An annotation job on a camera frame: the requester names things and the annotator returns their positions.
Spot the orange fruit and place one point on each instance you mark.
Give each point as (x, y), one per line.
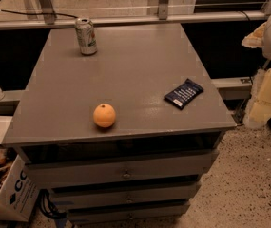
(104, 115)

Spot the silver green 7up can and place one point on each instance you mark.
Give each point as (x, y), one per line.
(86, 36)

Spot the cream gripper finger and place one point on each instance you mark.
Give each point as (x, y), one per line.
(254, 39)

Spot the white cardboard box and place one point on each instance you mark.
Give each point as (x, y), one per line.
(18, 193)

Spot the metal frame rail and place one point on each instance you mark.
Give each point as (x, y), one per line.
(206, 17)

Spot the grey drawer cabinet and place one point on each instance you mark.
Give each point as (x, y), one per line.
(149, 162)

